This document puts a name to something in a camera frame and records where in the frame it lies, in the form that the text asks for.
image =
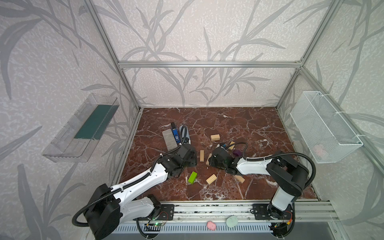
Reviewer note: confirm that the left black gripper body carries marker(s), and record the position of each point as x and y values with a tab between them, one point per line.
190	154

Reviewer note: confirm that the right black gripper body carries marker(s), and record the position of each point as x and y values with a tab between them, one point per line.
214	157

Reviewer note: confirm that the wood block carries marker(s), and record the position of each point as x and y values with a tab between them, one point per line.
208	159
231	146
211	179
202	155
215	138
240	179

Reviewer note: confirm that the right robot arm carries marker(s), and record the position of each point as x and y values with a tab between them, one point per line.
293	172

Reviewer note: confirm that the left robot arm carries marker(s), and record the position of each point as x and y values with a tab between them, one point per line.
109	206

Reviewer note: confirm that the purple block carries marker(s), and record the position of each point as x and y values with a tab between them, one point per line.
237	153

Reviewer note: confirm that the grey sponge block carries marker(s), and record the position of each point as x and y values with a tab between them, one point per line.
169	139

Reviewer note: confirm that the green block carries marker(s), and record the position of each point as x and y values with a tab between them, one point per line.
192	178

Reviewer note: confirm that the grey blue oval case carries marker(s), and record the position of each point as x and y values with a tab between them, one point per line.
184	134

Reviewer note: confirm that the blue black marker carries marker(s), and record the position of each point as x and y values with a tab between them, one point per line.
175	133

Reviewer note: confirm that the green putty blob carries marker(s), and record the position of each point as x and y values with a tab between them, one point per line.
232	221

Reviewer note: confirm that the pink putty blob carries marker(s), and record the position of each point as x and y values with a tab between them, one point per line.
211	226

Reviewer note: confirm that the green sheet in bin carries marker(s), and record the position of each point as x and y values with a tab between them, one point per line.
97	122

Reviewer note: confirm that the pink object in basket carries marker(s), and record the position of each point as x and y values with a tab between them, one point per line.
320	151

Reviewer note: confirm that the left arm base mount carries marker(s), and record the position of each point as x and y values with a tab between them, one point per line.
164	212

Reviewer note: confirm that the aluminium front rail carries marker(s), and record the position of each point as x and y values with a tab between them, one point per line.
219	211

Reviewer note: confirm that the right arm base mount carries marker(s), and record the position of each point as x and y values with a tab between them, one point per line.
269	212

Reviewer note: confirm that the clear plastic wall bin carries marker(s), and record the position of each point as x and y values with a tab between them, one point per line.
64	148

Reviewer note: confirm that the white wire basket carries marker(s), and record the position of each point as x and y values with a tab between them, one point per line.
321	124

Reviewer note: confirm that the aluminium cage frame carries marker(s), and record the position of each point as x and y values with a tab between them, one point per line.
196	53

